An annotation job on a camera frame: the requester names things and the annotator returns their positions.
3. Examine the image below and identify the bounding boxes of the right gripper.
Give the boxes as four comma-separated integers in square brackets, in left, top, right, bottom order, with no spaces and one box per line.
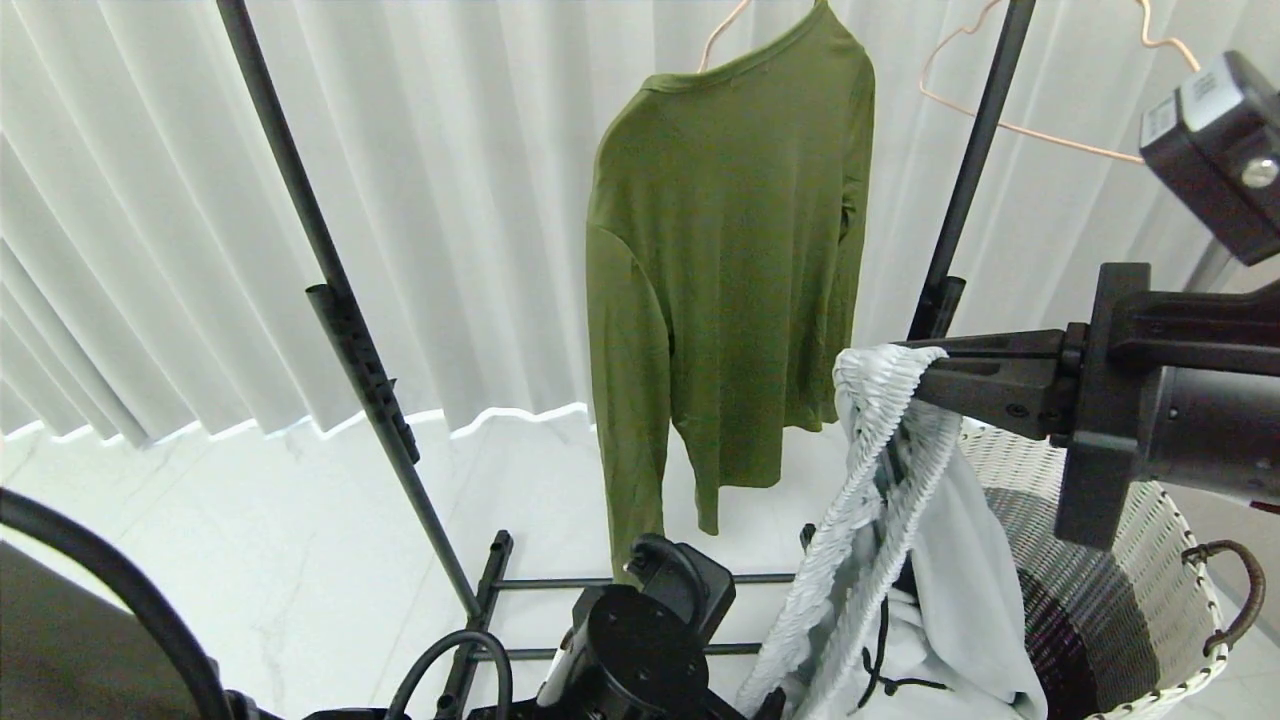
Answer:
[900,262,1280,549]

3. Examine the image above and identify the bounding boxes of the pale grey shorts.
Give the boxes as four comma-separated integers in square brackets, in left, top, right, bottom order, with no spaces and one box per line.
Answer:
[735,345,1049,720]

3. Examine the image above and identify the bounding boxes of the pink clothes hanger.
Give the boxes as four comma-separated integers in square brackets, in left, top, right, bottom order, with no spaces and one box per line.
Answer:
[920,0,1201,166]
[697,0,751,73]

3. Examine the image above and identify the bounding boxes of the green printed shirt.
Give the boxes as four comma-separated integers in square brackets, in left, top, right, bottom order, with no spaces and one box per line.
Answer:
[585,0,876,583]

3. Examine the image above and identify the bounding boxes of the white laundry basket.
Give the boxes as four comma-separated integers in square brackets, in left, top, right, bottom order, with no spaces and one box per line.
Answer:
[955,420,1266,720]

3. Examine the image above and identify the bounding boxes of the black clothes rack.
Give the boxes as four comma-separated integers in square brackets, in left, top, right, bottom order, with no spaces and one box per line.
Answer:
[215,0,1036,720]

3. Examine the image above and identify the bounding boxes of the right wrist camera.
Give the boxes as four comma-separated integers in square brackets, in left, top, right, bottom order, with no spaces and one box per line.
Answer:
[1140,50,1280,266]

